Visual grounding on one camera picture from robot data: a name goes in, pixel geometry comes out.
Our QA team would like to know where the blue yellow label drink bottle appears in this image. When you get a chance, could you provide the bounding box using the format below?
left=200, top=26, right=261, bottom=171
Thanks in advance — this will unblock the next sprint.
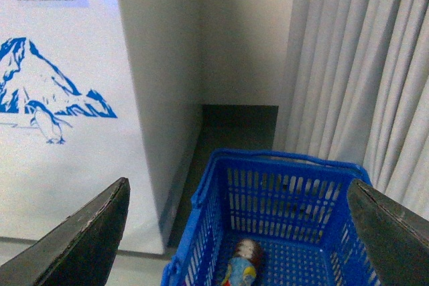
left=220, top=238, right=263, bottom=286

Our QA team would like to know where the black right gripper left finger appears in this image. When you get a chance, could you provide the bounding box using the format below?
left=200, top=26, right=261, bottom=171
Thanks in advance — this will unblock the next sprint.
left=1, top=177, right=130, bottom=285

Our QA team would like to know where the white blue chest freezer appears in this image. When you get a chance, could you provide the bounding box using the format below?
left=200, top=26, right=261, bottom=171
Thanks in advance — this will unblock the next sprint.
left=1, top=0, right=201, bottom=254

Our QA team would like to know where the grey pleated curtain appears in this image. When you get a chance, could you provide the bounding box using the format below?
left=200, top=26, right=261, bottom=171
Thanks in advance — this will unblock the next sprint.
left=273, top=0, right=428, bottom=218

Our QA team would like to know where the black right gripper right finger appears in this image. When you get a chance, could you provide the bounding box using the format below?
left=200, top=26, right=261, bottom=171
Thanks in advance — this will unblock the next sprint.
left=347, top=180, right=428, bottom=285

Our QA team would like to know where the blue plastic shopping basket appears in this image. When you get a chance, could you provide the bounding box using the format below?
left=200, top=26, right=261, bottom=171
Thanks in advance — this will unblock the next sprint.
left=162, top=149, right=380, bottom=285

